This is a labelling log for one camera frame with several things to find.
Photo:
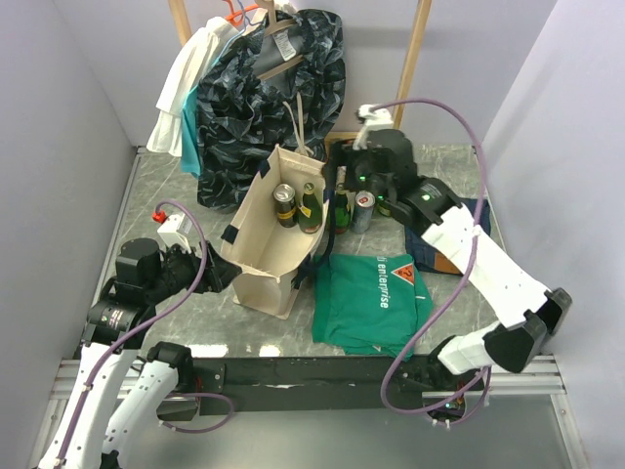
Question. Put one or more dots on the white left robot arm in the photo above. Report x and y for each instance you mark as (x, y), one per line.
(97, 427)

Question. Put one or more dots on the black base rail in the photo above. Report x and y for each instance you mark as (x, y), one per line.
(324, 383)

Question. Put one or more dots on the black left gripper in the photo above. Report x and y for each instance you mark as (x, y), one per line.
(219, 272)

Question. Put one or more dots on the silver beverage can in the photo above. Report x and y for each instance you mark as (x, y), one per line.
(285, 205)

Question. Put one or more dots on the orange clothes hanger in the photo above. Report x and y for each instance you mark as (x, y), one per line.
(236, 16)

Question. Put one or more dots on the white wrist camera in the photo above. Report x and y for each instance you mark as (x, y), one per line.
(371, 120)
(174, 229)

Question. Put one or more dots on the red white beverage can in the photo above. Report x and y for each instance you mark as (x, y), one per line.
(364, 205)

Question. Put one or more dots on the green glass bottle gold cap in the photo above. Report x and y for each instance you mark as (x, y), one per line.
(383, 207)

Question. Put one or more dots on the green printed t-shirt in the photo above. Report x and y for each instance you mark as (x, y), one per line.
(369, 305)

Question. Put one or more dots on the dark patterned hanging shirt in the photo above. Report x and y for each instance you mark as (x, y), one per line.
(240, 119)

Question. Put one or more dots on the wooden clothes hanger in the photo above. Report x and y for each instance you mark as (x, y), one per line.
(278, 32)

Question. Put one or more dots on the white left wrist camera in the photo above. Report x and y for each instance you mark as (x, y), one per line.
(174, 229)

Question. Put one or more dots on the teal hanging garment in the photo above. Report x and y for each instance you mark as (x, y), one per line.
(190, 160)

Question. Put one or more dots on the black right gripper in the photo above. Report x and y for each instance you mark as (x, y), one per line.
(342, 154)

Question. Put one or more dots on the wooden clothes rack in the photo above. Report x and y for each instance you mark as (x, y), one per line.
(180, 18)

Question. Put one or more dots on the white hanging garment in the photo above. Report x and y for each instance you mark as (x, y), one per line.
(191, 63)

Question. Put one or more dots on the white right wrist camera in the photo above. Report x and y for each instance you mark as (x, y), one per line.
(371, 120)

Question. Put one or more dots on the beige canvas tote bag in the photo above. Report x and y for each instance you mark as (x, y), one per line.
(269, 254)

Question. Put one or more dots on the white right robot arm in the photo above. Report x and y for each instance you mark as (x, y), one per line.
(528, 313)

